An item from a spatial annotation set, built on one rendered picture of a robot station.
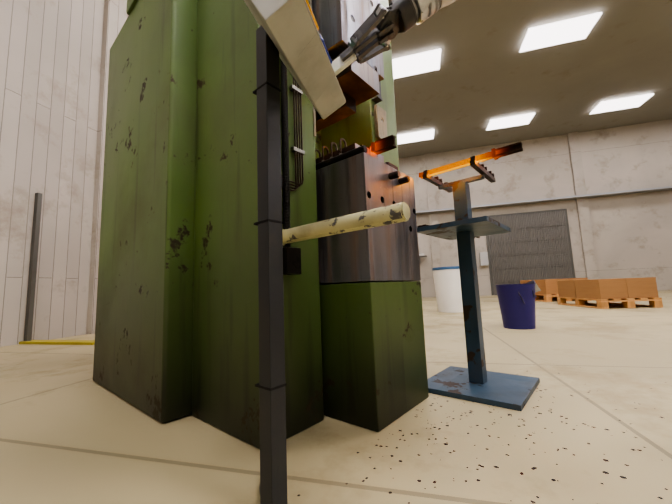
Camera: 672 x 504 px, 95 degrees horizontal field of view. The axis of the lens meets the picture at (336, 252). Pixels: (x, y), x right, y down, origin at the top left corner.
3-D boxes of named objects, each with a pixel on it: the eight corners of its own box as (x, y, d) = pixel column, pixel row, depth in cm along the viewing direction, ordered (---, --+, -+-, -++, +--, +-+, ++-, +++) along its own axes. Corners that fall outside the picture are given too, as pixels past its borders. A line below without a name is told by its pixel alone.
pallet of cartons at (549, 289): (519, 299, 773) (517, 280, 778) (564, 298, 748) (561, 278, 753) (539, 302, 643) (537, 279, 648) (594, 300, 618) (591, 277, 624)
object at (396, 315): (429, 397, 124) (421, 280, 130) (378, 433, 95) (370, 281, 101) (326, 376, 160) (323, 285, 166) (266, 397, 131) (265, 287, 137)
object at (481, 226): (511, 232, 148) (510, 228, 149) (487, 220, 118) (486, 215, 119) (449, 240, 168) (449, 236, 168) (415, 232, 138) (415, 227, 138)
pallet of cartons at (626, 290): (555, 304, 573) (553, 280, 578) (613, 302, 550) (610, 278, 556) (591, 309, 453) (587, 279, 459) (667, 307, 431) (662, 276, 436)
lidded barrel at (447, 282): (436, 313, 487) (432, 267, 495) (433, 310, 542) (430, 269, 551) (475, 312, 473) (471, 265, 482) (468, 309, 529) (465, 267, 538)
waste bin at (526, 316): (537, 325, 313) (532, 279, 318) (552, 330, 278) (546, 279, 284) (495, 325, 323) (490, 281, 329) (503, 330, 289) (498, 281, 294)
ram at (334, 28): (394, 88, 143) (389, 10, 148) (342, 39, 114) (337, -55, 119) (327, 122, 170) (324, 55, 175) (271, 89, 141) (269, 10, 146)
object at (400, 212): (412, 224, 72) (411, 202, 73) (401, 220, 68) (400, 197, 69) (288, 246, 100) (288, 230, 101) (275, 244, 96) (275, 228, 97)
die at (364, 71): (379, 94, 132) (378, 73, 133) (351, 70, 117) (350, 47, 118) (310, 129, 159) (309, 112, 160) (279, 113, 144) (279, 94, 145)
